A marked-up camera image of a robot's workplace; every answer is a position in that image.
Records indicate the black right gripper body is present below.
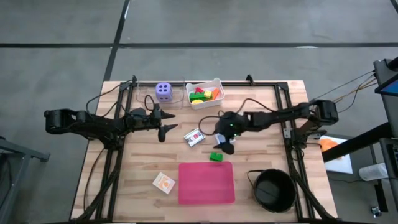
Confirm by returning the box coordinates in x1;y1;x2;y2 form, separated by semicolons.
215;111;249;138

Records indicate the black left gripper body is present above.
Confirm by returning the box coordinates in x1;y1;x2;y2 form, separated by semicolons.
129;103;162;131

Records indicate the white and blue small pack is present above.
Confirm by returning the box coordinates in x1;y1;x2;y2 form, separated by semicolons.
215;133;236;146

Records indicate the white plastic bin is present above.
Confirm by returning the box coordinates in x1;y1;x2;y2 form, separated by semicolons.
185;77;226;110

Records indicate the purple foam die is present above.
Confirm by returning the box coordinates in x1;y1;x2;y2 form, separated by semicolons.
155;82;174;103

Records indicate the white and red card pack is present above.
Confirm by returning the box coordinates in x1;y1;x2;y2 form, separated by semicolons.
183;128;206;147

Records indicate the clear plastic container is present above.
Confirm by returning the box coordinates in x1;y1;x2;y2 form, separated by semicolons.
136;80;186;110

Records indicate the pink plastic container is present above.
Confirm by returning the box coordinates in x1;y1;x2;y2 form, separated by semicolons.
178;161;236;205

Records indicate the white and orange packet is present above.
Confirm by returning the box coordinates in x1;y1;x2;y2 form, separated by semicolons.
152;172;176;195

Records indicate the black bucket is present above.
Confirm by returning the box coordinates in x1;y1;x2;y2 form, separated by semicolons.
247;169;298;213

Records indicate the orange object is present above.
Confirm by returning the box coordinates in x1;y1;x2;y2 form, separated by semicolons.
320;138;343;160

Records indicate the white paper sheet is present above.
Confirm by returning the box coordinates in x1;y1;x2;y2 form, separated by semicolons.
319;135;354;175

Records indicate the black equipment stand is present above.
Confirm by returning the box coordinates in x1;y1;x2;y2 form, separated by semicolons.
322;57;398;214

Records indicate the grey roll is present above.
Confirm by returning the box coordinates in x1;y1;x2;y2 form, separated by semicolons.
358;162;389;182

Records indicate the blue screen monitor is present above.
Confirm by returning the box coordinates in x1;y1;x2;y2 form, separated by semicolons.
374;78;398;98

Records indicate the black cable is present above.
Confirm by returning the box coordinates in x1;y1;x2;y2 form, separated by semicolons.
144;94;156;112
310;70;379;113
85;80;135;114
82;147;106;213
236;98;275;114
198;115;225;136

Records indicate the black aluminium table frame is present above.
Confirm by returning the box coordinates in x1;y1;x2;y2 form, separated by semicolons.
71;74;338;223

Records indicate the grey metal table frame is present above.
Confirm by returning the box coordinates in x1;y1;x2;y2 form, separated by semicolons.
0;135;51;224

